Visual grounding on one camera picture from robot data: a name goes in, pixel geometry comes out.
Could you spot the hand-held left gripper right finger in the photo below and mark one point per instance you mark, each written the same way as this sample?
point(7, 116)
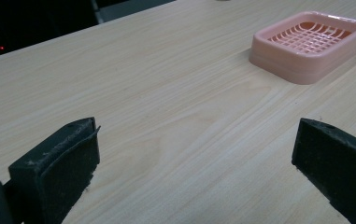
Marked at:
point(337, 161)

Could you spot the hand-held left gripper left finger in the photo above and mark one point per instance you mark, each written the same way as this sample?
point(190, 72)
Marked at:
point(57, 168)

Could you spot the pink soap dish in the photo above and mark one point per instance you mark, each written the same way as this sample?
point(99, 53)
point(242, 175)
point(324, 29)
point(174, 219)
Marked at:
point(303, 67)

